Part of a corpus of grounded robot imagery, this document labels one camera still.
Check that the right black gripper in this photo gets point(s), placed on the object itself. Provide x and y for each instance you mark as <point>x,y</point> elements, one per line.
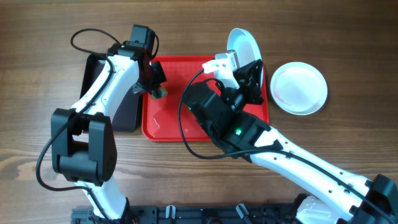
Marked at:
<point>249,83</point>

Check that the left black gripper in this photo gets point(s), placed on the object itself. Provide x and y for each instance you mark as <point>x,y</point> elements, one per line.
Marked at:
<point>161,78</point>

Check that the green yellow sponge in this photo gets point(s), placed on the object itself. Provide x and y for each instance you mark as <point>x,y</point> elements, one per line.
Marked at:
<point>159,93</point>

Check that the light blue plate top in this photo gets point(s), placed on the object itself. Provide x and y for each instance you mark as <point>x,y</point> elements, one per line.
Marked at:
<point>246,50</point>

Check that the white plate with stain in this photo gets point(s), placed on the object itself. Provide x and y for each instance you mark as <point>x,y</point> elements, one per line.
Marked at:
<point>298,88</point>

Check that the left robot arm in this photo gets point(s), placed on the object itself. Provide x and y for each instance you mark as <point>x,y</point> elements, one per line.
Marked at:
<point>82,143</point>

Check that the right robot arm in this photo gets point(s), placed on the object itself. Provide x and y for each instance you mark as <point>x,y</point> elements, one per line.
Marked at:
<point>333,195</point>

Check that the red plastic tray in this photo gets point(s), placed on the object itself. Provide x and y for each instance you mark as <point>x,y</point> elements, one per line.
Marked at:
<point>159,117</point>

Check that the black plastic tray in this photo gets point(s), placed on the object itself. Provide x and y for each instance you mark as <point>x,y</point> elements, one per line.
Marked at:
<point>128,116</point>

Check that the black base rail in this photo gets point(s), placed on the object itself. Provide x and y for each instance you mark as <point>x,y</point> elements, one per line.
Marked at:
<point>267,213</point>

